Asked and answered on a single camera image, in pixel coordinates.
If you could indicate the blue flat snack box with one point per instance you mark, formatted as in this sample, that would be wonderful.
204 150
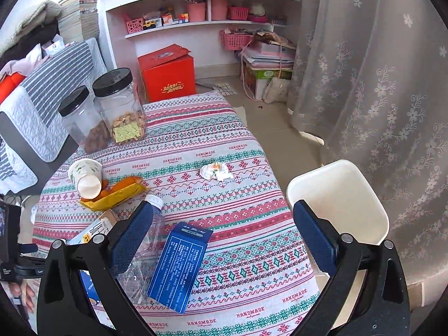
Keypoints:
89 287

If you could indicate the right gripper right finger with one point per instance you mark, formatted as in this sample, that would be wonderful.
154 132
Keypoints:
382 304

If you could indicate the yellow snack wrapper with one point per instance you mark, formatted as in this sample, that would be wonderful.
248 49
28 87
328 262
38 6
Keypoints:
114 199

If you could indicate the paper cup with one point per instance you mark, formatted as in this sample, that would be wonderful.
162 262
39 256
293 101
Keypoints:
86 175

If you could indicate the floral lace curtain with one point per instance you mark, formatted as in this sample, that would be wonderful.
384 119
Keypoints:
370 79

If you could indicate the milk carton light blue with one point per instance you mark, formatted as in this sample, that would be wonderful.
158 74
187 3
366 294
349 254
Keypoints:
102 225

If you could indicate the orange peel piece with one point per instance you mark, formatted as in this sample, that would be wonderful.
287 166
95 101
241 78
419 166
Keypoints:
122 184

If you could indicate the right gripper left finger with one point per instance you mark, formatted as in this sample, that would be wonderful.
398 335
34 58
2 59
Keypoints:
63 305

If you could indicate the stack of books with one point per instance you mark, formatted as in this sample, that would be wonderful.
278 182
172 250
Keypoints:
78 20

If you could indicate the red gift box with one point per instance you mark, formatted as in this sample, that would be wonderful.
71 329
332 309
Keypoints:
168 73

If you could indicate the pink basket on floor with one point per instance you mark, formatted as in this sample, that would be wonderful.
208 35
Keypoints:
234 41

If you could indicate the clear plastic water bottle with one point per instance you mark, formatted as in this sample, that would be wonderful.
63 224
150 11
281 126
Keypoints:
136 278

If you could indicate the tall blue carton box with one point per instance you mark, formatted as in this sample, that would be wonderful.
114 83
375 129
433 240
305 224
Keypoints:
178 266

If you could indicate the grey striped quilt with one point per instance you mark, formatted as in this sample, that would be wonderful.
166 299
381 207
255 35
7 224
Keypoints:
30 122

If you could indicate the small crumpled tissue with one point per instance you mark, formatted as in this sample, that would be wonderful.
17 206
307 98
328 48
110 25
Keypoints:
216 171

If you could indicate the stack of papers and boxes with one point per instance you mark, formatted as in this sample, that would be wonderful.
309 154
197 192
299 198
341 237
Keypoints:
267 62

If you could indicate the patterned handmade tablecloth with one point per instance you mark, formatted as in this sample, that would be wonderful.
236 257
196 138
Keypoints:
256 278

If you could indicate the white pink shelf unit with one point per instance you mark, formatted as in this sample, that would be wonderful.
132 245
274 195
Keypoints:
130 29

